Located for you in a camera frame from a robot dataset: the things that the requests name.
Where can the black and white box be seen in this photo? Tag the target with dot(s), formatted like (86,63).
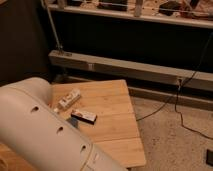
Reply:
(84,116)

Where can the black floor box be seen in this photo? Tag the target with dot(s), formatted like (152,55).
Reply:
(209,157)

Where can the blue plastic cup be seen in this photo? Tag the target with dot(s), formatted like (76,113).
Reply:
(73,121)

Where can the white shelf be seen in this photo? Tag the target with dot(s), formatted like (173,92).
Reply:
(177,12)

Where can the white bottle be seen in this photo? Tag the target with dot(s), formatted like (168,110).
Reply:
(65,102)

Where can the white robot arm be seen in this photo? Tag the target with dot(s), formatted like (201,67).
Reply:
(33,130)

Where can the metal pole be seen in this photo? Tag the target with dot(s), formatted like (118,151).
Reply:
(58,44)

